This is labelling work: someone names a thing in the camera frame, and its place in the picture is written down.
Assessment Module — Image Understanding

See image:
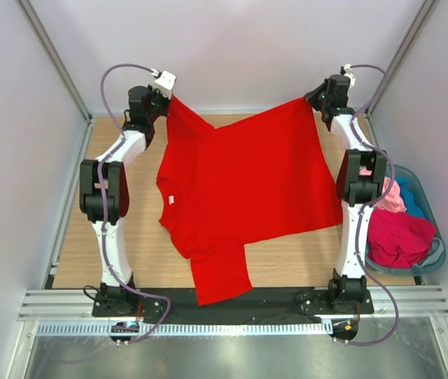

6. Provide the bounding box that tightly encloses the grey t shirt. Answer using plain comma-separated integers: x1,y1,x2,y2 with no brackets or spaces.
420,237,444,267

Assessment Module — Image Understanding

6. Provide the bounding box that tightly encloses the teal plastic laundry basket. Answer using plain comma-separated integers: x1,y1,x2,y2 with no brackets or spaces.
365,165,446,276

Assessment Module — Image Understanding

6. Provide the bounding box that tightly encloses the light pink t shirt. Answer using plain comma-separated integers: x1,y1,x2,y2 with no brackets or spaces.
360,168,407,213

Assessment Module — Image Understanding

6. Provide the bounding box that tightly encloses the slotted cable duct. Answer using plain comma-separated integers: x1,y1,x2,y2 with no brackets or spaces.
36,321,333,337

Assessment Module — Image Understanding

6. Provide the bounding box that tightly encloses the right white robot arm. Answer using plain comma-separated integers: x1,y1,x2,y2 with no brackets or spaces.
305,73,387,314

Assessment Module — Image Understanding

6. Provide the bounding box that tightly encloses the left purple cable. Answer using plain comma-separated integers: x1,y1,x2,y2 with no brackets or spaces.
100,62,171,345

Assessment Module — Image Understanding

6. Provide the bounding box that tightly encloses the magenta t shirt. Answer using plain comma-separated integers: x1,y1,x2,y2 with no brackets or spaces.
367,209,436,269

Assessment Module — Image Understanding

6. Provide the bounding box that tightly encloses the red t shirt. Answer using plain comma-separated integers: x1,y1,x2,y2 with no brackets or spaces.
156,98,343,306

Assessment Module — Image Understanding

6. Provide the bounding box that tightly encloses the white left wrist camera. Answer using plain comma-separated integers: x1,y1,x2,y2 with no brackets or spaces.
152,69,177,99

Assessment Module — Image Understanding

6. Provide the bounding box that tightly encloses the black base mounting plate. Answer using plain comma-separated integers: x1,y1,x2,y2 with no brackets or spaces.
91,286,375,325

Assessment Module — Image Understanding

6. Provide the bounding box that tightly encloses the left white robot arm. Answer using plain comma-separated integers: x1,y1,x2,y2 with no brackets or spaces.
79,84,171,317

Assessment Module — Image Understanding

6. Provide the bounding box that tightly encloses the blue t shirt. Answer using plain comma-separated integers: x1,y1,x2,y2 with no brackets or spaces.
396,177,426,219

